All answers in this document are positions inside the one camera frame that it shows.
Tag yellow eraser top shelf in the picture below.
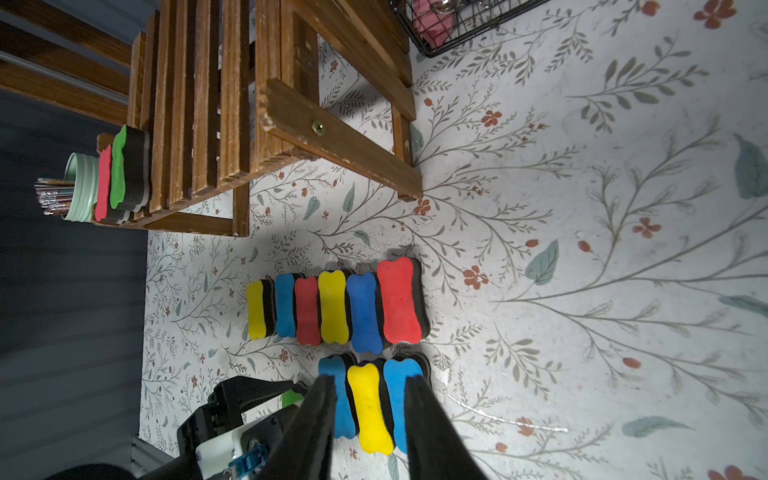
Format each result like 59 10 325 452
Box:
318 270 350 345
245 279 276 340

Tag blue eraser bottom shelf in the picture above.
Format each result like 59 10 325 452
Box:
318 352 358 439
383 352 431 454

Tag red eraser top shelf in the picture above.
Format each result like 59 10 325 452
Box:
294 277 322 346
376 257 430 344

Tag yellow eraser shelf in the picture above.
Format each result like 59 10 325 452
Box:
347 359 395 456
318 270 350 345
245 279 276 340

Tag yellow eraser bottom shelf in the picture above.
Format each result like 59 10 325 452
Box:
347 359 395 456

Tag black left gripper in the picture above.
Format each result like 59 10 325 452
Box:
142 376 309 479

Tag pencils in cup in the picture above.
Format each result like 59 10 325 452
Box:
34 178 75 216

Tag blue eraser shelf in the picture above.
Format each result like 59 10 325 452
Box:
318 352 358 439
346 273 383 354
383 352 431 454
275 273 299 338

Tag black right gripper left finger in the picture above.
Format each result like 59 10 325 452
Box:
256 375 336 479

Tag green pencil cup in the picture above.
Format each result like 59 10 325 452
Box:
64 153 99 223

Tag red eraser bottom shelf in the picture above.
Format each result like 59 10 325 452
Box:
94 145 116 224

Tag green eraser bottom shelf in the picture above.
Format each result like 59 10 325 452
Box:
281 389 304 408
109 125 151 212

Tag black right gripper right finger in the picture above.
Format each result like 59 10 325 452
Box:
404 376 486 480

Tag black wire desk organizer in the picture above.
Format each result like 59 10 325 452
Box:
387 0 547 58

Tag blue eraser top shelf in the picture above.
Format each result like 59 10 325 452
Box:
346 273 383 354
275 273 299 338

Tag red eraser shelf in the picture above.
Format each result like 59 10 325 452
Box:
376 257 430 344
94 145 116 224
294 277 322 346

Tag wooden two-tier shelf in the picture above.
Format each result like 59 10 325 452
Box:
1 1 423 237

